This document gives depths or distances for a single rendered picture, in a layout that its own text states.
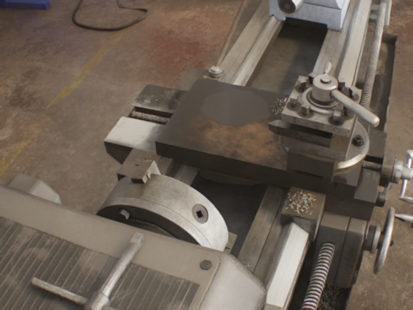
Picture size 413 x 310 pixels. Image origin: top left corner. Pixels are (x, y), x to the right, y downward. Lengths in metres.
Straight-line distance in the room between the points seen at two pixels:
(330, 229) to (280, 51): 0.99
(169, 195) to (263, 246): 0.45
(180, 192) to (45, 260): 0.33
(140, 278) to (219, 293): 0.10
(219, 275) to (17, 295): 0.27
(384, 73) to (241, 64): 1.06
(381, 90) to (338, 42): 0.60
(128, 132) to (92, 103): 1.67
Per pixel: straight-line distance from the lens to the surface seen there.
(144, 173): 1.00
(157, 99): 1.75
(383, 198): 1.73
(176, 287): 0.69
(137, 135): 1.62
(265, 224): 1.41
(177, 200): 0.97
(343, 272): 1.61
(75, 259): 0.74
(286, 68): 2.16
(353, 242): 1.49
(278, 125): 1.29
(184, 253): 0.72
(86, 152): 2.96
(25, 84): 3.67
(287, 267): 1.32
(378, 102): 2.59
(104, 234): 0.76
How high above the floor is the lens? 1.91
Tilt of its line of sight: 43 degrees down
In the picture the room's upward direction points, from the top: 4 degrees counter-clockwise
